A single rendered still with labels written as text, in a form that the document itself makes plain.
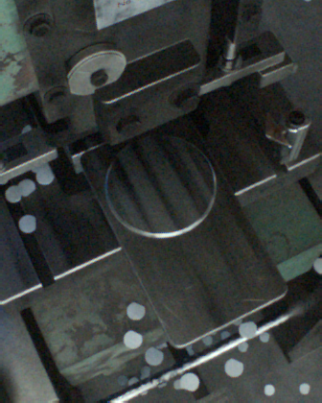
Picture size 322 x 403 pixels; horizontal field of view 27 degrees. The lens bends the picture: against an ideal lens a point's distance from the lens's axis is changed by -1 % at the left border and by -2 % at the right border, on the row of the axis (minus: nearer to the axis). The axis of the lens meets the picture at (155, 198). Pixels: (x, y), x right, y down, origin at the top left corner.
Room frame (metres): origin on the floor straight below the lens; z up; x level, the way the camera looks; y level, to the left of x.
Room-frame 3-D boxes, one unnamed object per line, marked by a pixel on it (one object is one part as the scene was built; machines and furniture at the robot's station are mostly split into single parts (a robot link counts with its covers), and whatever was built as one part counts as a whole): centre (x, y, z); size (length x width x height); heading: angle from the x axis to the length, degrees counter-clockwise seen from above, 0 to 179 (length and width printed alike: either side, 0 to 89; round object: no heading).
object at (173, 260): (0.27, -0.03, 0.72); 0.25 x 0.14 x 0.14; 25
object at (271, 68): (0.50, -0.10, 0.76); 0.17 x 0.06 x 0.10; 115
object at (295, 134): (0.39, -0.16, 0.75); 0.03 x 0.03 x 0.10; 25
